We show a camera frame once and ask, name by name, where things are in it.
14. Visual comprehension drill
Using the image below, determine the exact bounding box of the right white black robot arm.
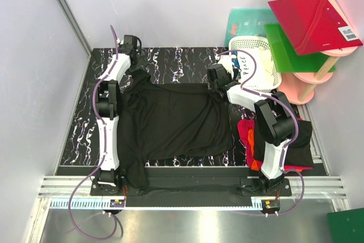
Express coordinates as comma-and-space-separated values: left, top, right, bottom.
207, 61, 299, 196

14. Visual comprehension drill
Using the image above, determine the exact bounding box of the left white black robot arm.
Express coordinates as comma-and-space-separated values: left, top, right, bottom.
92, 35, 141, 195

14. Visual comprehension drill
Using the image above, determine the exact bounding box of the white plastic laundry basket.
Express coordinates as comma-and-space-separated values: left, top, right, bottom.
229, 36, 282, 92

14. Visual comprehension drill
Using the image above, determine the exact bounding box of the teal plastic board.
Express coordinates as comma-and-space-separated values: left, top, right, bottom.
224, 8, 278, 47

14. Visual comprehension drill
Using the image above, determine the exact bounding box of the green plastic sheet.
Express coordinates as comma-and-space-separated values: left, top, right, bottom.
264, 24, 329, 73

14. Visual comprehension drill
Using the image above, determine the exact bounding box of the orange t shirt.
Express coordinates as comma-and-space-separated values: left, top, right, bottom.
246, 129, 262, 171

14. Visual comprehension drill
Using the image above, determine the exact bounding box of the red plastic sheet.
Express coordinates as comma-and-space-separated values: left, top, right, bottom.
268, 0, 363, 55

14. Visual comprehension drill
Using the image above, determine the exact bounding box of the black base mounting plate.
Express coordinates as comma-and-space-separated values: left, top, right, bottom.
90, 167, 292, 208

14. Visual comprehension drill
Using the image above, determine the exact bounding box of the dark green board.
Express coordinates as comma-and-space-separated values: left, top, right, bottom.
327, 208, 364, 243

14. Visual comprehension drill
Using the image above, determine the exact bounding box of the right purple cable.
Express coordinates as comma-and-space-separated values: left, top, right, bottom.
216, 50, 307, 217

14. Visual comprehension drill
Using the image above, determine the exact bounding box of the purple cable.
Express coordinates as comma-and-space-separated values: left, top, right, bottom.
68, 25, 123, 240
216, 50, 307, 217

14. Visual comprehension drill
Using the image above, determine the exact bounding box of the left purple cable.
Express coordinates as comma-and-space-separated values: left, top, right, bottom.
68, 25, 123, 240

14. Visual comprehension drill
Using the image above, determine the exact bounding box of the left corner aluminium post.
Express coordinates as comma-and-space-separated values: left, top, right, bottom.
41, 0, 93, 56

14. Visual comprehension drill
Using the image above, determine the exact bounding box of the aluminium frame rail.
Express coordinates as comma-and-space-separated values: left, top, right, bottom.
38, 176, 346, 211

